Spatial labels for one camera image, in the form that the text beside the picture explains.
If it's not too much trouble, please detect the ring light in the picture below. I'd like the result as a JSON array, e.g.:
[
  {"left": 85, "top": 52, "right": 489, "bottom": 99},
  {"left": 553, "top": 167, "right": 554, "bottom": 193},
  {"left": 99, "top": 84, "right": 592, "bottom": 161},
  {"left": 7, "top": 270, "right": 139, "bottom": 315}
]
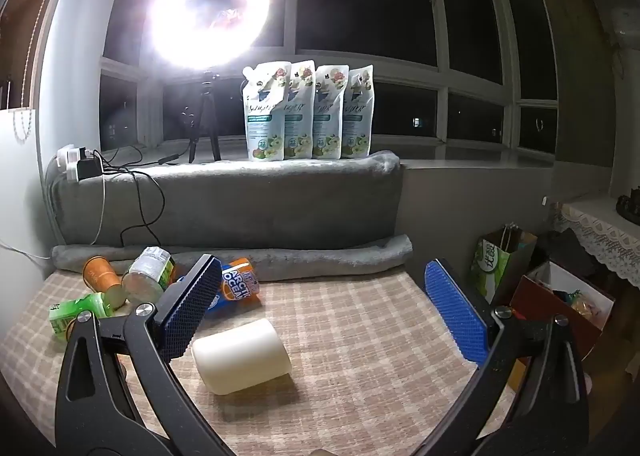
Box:
[{"left": 144, "top": 0, "right": 277, "bottom": 71}]

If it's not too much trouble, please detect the rolled grey blanket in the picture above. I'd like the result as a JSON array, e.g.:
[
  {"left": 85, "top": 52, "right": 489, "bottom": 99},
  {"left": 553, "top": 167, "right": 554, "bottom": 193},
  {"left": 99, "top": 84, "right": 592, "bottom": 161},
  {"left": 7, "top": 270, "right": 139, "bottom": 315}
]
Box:
[{"left": 51, "top": 234, "right": 415, "bottom": 283}]

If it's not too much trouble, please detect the white cup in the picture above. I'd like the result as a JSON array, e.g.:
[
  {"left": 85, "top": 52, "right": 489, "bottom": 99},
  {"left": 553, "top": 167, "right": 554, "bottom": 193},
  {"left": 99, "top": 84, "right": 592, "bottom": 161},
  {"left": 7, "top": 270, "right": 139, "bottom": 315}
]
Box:
[{"left": 191, "top": 318, "right": 293, "bottom": 396}]

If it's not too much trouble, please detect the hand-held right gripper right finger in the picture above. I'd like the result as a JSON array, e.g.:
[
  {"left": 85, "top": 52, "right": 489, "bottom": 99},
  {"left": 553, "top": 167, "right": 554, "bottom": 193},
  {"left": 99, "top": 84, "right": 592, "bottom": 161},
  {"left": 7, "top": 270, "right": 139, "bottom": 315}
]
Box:
[{"left": 424, "top": 260, "right": 590, "bottom": 456}]

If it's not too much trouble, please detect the black tripod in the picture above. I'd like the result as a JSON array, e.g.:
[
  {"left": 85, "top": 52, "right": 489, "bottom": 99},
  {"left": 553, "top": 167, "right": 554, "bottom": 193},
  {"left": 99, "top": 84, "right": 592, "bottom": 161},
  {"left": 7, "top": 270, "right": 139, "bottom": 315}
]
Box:
[{"left": 188, "top": 68, "right": 222, "bottom": 165}]

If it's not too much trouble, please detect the orange blue Arctic Ocean can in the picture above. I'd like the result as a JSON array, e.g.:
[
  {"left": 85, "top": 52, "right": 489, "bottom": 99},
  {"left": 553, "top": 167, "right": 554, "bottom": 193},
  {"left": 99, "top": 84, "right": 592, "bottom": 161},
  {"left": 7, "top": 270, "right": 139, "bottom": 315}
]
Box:
[{"left": 176, "top": 257, "right": 262, "bottom": 321}]

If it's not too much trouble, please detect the orange paper cup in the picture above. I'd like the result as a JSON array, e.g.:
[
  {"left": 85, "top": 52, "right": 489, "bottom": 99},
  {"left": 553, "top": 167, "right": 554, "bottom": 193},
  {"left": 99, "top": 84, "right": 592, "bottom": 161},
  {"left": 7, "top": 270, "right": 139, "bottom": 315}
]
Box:
[{"left": 82, "top": 256, "right": 126, "bottom": 309}]

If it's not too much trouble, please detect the red cardboard box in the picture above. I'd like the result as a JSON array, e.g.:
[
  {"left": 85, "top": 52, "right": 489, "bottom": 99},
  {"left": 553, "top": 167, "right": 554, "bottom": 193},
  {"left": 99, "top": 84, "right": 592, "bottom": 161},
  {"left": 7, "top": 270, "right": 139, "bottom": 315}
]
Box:
[{"left": 509, "top": 261, "right": 617, "bottom": 393}]

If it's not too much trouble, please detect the white cable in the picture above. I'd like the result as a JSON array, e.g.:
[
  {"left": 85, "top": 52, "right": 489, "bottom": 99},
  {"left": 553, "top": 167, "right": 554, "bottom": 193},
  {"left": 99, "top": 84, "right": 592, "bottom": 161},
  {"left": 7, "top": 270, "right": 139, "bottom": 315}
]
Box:
[{"left": 0, "top": 175, "right": 107, "bottom": 261}]

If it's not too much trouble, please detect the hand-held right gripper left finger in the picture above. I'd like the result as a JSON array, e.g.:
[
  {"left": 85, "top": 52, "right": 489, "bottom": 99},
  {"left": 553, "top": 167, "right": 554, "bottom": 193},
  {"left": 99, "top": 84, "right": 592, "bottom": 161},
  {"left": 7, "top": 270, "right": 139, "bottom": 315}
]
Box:
[{"left": 55, "top": 254, "right": 236, "bottom": 456}]

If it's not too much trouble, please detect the white lace cloth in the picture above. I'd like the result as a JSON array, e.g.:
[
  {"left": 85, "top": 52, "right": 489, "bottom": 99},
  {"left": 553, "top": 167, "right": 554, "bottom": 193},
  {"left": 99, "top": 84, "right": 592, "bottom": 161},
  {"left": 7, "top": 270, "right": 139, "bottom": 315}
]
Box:
[{"left": 552, "top": 200, "right": 640, "bottom": 281}]

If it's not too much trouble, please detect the checkered tablecloth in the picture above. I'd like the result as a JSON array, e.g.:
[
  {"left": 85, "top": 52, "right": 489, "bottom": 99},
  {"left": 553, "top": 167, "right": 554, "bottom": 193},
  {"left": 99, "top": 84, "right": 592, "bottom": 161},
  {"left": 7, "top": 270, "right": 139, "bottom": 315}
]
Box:
[{"left": 0, "top": 267, "right": 521, "bottom": 456}]

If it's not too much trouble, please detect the green paper bag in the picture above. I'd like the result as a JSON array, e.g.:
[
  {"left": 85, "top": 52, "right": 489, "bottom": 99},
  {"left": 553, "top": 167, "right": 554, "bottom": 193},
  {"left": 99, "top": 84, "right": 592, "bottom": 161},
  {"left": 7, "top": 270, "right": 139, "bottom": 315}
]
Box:
[{"left": 470, "top": 223, "right": 538, "bottom": 307}]

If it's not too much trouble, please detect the white spouted refill pouch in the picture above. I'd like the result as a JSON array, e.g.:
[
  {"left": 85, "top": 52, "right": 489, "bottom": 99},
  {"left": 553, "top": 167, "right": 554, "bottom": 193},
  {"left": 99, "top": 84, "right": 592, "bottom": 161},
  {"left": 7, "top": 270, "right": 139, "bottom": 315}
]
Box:
[
  {"left": 341, "top": 64, "right": 375, "bottom": 159},
  {"left": 283, "top": 60, "right": 316, "bottom": 161},
  {"left": 312, "top": 64, "right": 350, "bottom": 160},
  {"left": 241, "top": 62, "right": 293, "bottom": 162}
]

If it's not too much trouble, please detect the black power adapter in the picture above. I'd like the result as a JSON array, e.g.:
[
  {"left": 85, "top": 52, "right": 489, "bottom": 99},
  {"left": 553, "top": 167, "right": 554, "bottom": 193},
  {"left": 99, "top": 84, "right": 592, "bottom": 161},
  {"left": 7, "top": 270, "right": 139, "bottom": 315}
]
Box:
[{"left": 76, "top": 158, "right": 103, "bottom": 181}]

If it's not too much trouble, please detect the black cable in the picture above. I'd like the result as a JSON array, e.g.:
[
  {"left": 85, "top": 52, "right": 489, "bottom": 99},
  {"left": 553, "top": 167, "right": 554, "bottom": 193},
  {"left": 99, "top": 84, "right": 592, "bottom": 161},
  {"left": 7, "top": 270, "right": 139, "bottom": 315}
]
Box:
[{"left": 90, "top": 145, "right": 182, "bottom": 249}]

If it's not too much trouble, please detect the white power strip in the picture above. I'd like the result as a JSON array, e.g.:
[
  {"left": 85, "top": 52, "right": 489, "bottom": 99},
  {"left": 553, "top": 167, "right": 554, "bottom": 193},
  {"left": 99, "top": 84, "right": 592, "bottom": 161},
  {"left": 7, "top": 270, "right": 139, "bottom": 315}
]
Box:
[{"left": 55, "top": 145, "right": 92, "bottom": 183}]

